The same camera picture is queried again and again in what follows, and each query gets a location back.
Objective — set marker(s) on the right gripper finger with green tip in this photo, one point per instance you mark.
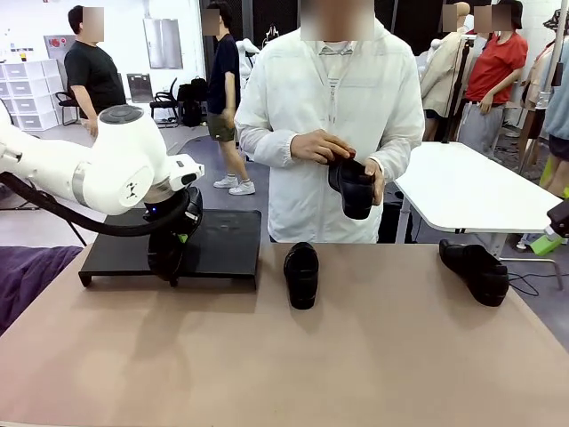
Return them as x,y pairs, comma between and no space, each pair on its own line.
549,245
560,215

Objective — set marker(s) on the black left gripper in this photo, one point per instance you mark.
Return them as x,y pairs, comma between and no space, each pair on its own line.
160,212

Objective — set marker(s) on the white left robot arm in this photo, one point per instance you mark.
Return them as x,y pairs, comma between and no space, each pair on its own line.
120,160

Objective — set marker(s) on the person's right forearm white sleeve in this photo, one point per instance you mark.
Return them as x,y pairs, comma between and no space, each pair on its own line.
264,144

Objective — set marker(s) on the person's left forearm white sleeve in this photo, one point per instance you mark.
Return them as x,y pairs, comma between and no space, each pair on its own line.
400,155

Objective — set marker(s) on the thin black stand leg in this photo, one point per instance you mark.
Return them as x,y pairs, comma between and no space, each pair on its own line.
77,234

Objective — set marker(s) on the person's right hand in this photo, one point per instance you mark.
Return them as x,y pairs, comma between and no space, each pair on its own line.
315,147

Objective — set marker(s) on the person's left hand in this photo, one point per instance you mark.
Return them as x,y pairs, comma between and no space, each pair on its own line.
379,182

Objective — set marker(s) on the yellow green object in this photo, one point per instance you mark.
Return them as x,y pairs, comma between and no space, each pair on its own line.
547,173

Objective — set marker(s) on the white desk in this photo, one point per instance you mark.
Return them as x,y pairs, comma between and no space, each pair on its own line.
467,187

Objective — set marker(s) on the light blue garment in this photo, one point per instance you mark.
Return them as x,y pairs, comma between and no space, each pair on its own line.
561,111

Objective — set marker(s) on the person in white jacket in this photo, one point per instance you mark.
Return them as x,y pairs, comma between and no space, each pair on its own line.
311,213

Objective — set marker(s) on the mannequin in beige clothes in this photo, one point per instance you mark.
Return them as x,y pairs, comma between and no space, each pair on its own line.
538,80

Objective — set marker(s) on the black office chair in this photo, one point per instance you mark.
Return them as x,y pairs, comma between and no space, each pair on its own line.
66,100
166,100

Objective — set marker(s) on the black bags pile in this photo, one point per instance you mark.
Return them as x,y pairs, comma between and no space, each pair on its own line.
193,98

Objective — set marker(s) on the purple cloth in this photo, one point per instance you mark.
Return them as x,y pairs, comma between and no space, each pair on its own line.
31,276

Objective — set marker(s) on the silver garment rack pole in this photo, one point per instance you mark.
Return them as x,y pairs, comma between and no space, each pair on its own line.
555,53

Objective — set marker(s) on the person in navy shirt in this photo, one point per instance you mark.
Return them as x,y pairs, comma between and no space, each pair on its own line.
220,66

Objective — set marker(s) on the man in black t-shirt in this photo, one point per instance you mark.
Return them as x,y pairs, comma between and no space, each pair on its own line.
93,71

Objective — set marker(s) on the black hat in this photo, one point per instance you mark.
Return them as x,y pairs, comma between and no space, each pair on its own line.
558,20

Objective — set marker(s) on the white drawer cabinet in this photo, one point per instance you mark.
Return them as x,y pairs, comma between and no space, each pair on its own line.
31,89

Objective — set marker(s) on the grey metal wall panel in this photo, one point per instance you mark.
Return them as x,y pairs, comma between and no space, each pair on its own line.
140,88

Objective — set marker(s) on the metal wall cabinet door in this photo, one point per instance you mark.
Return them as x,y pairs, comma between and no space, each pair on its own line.
162,44

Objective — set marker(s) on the grey wall panel red button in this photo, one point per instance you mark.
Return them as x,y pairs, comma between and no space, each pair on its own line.
55,53

